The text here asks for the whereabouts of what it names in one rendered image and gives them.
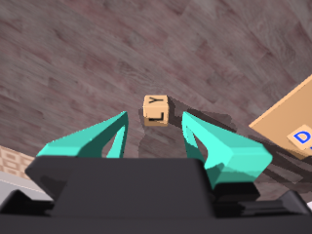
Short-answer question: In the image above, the tan flat mat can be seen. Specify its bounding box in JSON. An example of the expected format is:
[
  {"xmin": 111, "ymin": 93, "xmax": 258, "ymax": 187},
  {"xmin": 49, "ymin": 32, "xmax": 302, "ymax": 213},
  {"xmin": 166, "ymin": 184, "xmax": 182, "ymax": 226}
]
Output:
[{"xmin": 249, "ymin": 75, "xmax": 312, "ymax": 160}]

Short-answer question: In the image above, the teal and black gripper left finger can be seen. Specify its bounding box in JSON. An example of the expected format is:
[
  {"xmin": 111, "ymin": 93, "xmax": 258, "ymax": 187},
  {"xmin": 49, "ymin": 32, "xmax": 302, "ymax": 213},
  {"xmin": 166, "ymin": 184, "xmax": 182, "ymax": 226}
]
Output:
[{"xmin": 37, "ymin": 111, "xmax": 129, "ymax": 158}]

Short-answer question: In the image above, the tan letter block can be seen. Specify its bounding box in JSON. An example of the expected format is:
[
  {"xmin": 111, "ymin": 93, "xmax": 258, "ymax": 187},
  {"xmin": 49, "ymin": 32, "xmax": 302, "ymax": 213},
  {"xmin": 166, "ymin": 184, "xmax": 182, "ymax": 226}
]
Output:
[
  {"xmin": 143, "ymin": 96, "xmax": 170, "ymax": 126},
  {"xmin": 287, "ymin": 125, "xmax": 312, "ymax": 155}
]

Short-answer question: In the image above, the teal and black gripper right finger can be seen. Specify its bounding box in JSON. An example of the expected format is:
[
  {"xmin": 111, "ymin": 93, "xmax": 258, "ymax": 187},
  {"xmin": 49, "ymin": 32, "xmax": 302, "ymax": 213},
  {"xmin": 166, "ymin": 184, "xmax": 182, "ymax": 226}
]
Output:
[{"xmin": 182, "ymin": 111, "xmax": 273, "ymax": 189}]

